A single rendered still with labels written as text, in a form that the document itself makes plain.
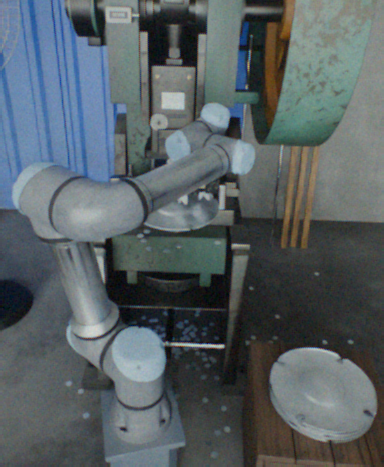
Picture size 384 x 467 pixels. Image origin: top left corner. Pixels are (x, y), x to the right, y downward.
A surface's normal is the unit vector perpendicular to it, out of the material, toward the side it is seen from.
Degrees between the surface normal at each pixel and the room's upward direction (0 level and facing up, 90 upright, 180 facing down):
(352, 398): 0
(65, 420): 0
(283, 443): 0
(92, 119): 90
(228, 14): 90
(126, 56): 90
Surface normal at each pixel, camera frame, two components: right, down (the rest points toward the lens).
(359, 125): -0.03, 0.45
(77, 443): 0.03, -0.89
